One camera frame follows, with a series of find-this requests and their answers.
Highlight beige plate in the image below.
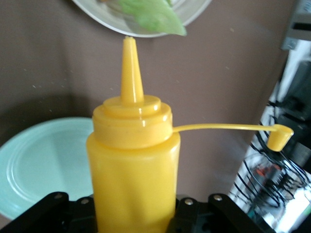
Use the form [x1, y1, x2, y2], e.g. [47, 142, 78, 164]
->
[71, 0, 213, 38]

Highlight yellow squeeze bottle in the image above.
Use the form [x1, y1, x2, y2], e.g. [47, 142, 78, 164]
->
[86, 35, 294, 233]

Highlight mint green plate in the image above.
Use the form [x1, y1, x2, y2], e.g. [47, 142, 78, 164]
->
[0, 116, 95, 220]

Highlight green lettuce leaf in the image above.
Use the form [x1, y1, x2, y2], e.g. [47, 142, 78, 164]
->
[116, 0, 188, 37]

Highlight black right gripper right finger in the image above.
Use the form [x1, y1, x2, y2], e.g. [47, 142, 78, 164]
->
[167, 193, 277, 233]

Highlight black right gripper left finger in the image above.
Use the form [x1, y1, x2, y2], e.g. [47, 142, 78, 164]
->
[0, 191, 97, 233]

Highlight metal post bracket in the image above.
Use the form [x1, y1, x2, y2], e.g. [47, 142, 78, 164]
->
[281, 0, 311, 51]

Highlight black cable tangle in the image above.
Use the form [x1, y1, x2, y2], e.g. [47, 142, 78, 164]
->
[228, 92, 311, 233]

